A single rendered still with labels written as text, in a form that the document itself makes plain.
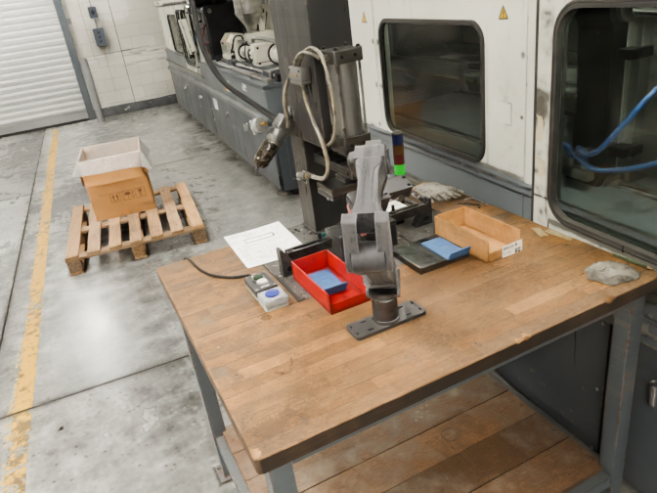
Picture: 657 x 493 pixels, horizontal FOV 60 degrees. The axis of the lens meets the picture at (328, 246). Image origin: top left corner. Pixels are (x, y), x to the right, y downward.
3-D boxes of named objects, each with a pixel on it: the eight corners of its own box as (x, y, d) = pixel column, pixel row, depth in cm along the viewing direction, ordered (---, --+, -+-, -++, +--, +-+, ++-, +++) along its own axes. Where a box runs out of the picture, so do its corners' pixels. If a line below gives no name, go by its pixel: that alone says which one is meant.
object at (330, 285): (326, 298, 155) (324, 289, 154) (305, 276, 168) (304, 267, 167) (348, 291, 157) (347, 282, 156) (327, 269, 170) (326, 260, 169)
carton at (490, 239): (487, 266, 162) (487, 241, 159) (435, 238, 183) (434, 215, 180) (522, 252, 167) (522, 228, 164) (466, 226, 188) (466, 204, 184)
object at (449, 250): (451, 262, 161) (451, 252, 160) (420, 244, 174) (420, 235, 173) (471, 254, 164) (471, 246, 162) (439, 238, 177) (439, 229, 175)
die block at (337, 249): (342, 263, 173) (339, 241, 170) (328, 252, 182) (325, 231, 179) (398, 245, 181) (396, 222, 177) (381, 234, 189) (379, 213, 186)
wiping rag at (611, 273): (571, 277, 152) (613, 291, 141) (571, 267, 151) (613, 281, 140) (607, 260, 157) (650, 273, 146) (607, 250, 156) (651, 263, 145)
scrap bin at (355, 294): (330, 315, 148) (328, 295, 145) (293, 279, 169) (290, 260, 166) (371, 300, 152) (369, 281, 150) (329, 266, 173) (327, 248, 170)
